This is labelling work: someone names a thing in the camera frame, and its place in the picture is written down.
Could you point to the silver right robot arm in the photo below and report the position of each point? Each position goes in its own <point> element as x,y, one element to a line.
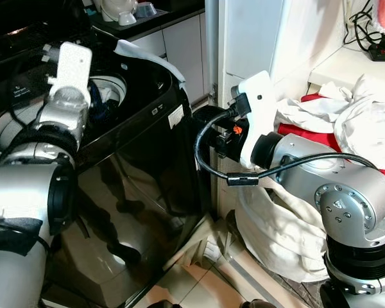
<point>346,199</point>

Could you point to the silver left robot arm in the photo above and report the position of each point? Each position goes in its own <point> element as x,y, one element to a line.
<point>19,192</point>

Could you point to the black top-load washing machine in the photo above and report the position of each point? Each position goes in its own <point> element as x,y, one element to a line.
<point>147,179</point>

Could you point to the white kettle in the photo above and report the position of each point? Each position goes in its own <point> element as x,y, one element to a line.
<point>119,8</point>

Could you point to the white kitchen cabinet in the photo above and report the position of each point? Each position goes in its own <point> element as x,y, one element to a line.
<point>179,48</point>

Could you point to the black power strip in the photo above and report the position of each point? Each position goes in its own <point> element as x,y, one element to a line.
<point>384,50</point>

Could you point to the cream hanging cloth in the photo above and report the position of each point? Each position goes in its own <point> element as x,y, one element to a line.
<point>279,234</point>

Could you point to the crumpled white garment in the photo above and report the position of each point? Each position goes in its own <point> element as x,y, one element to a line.
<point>366,122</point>

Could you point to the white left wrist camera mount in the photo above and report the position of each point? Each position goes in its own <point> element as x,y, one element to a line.
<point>74,67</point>

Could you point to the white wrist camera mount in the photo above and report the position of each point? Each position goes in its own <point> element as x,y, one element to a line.
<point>258,115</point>
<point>74,67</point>

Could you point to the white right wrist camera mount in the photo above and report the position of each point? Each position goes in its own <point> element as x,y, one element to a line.
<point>258,115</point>

